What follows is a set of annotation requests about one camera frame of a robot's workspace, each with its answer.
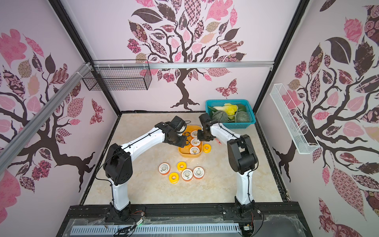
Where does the white wire wall shelf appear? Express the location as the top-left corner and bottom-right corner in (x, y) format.
(269, 84), (321, 155)

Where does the green melon right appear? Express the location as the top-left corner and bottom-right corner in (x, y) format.
(235, 111), (251, 123)

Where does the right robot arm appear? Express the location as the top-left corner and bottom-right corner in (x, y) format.
(197, 121), (259, 216)

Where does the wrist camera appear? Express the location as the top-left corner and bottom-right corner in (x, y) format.
(170, 116), (187, 133)
(199, 113), (212, 129)

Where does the yellow tape roll bottom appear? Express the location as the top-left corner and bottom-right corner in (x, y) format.
(169, 172), (179, 184)

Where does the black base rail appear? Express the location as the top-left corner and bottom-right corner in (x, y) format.
(56, 201), (313, 237)

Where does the green melon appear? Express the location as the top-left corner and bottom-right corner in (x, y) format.
(212, 111), (229, 123)
(235, 111), (251, 123)

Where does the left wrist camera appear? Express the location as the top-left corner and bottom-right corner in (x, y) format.
(170, 116), (187, 133)

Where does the green melon left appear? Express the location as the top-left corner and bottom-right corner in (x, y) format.
(212, 111), (229, 123)

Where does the yellow tape roll top right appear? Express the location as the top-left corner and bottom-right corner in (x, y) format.
(202, 144), (212, 154)

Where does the yellow plastic storage box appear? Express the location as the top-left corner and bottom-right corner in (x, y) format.
(178, 125), (203, 158)

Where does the orange tape roll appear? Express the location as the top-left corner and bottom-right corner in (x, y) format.
(159, 163), (170, 175)
(181, 168), (193, 182)
(190, 138), (201, 147)
(189, 146), (200, 155)
(192, 166), (205, 179)
(191, 130), (198, 138)

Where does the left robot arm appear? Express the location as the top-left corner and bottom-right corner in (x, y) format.
(103, 116), (187, 221)

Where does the white slotted cable duct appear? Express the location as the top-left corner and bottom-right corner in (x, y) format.
(68, 223), (241, 237)

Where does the black wire wall basket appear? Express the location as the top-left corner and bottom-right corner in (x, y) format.
(83, 59), (152, 91)

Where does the teal plastic basket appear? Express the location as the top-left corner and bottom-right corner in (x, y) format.
(206, 99), (256, 129)

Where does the yellow tape roll centre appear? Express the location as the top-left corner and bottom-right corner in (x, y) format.
(177, 162), (187, 172)

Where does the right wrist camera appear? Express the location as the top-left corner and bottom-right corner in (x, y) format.
(199, 113), (212, 129)

